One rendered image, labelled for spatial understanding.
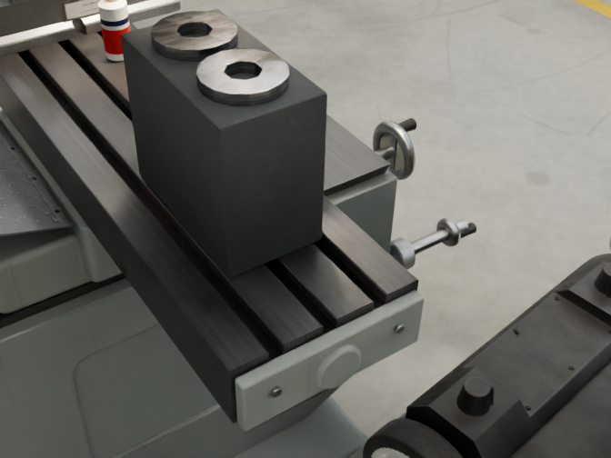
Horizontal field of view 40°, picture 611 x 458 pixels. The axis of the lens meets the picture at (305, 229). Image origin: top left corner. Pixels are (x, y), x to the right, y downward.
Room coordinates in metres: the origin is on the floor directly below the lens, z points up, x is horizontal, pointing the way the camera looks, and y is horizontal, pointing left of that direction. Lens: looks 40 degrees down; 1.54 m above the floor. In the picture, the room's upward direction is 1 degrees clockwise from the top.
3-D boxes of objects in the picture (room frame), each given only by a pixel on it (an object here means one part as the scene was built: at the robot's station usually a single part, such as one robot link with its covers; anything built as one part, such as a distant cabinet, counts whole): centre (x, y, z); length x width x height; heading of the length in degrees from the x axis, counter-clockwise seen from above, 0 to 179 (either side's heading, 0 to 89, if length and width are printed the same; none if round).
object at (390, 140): (1.29, -0.13, 0.64); 0.16 x 0.12 x 0.12; 125
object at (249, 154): (0.75, 0.09, 1.04); 0.22 x 0.12 x 0.20; 34
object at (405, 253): (1.19, -0.24, 0.52); 0.22 x 0.06 x 0.06; 125
